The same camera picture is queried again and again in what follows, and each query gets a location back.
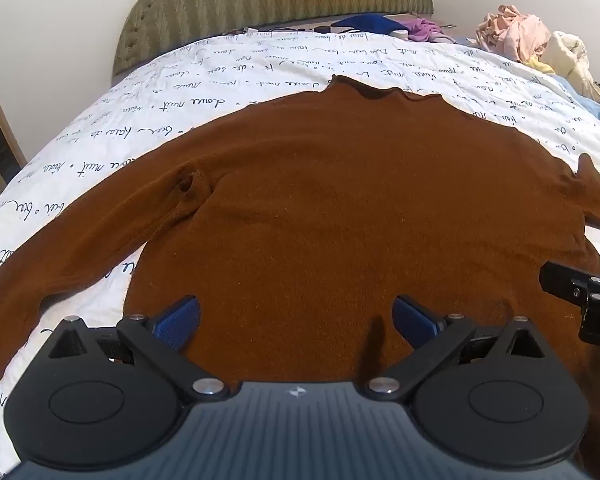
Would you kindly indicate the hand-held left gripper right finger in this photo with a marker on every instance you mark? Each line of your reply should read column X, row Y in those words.
column 414, row 321

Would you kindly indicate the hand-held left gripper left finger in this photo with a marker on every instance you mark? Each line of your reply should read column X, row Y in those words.
column 177, row 321

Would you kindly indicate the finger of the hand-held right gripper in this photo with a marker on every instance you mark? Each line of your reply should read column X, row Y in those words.
column 565, row 282

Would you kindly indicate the brown knit sweater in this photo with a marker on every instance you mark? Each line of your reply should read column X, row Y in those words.
column 330, row 185

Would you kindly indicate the pile of pink clothes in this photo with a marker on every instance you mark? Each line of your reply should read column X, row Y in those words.
column 512, row 32

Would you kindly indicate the light blue cloth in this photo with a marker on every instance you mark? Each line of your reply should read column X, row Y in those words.
column 587, row 105

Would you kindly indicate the cream quilted cloth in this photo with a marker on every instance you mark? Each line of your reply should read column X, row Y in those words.
column 572, row 55

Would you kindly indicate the yellow cloth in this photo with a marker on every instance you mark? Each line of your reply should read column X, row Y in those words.
column 540, row 64

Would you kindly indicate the white script-printed blanket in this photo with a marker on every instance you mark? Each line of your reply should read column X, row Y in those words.
column 130, row 110

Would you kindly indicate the purple cloth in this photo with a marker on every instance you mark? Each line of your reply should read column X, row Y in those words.
column 425, row 30

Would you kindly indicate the dark blue cloth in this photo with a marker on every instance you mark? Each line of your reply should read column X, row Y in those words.
column 367, row 24

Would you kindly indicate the green upholstered headboard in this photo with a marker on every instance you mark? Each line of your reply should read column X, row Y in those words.
column 260, row 0

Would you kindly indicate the wooden frame with dark panel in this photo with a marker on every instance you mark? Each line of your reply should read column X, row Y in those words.
column 0, row 135

